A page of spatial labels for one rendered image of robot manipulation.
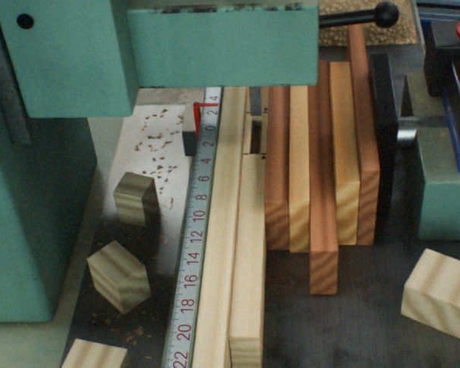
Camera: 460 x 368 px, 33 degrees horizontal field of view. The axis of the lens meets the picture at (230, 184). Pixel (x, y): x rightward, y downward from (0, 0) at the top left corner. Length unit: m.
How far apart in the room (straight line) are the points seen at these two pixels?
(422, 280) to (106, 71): 0.26
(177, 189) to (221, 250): 0.28
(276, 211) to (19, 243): 0.21
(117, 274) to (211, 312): 0.19
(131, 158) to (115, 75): 0.31
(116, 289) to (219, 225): 0.16
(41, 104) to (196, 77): 0.12
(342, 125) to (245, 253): 0.13
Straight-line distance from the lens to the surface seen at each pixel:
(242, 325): 0.50
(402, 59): 0.80
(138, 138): 0.87
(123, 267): 0.68
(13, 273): 0.66
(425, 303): 0.54
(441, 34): 0.64
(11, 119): 0.59
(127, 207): 0.76
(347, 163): 0.57
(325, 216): 0.56
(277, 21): 0.55
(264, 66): 0.57
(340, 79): 0.65
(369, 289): 0.57
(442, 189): 0.58
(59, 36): 0.54
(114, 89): 0.56
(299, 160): 0.59
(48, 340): 0.70
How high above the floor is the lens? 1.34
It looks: 43 degrees down
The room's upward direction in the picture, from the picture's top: 5 degrees counter-clockwise
